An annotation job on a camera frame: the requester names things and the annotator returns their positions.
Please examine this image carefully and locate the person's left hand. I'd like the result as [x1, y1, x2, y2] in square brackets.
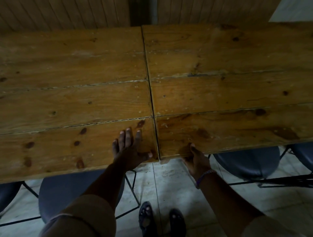
[112, 127, 153, 171]

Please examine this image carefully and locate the person's right hand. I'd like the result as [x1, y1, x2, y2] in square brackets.
[182, 143, 212, 182]

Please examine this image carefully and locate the wooden plank table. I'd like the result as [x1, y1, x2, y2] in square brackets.
[141, 22, 313, 161]
[0, 26, 160, 184]

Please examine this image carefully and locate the person's left forearm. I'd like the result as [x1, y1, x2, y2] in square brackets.
[82, 163, 128, 211]

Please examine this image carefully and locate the person's right forearm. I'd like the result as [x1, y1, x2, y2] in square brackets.
[198, 171, 266, 237]

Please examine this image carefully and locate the blue chair with black legs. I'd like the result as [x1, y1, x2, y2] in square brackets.
[0, 169, 142, 227]
[280, 143, 313, 172]
[0, 181, 39, 213]
[208, 146, 313, 189]

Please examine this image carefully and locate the person's left sandalled foot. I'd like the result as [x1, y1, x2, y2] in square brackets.
[138, 201, 157, 237]

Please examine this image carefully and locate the person's sandalled foot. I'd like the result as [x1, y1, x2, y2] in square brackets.
[169, 208, 187, 237]
[138, 201, 157, 237]

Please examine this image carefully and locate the person's right sandalled foot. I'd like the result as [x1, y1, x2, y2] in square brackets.
[169, 208, 187, 237]

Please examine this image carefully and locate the beige left sleeve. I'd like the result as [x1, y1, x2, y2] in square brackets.
[40, 195, 117, 237]

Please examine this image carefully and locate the beige sleeve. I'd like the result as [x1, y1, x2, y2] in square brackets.
[242, 215, 307, 237]
[40, 195, 117, 237]

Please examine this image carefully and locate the beige right sleeve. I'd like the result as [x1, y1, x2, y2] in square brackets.
[242, 215, 307, 237]

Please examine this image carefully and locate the purple beaded bracelet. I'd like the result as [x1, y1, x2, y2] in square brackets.
[195, 169, 217, 190]

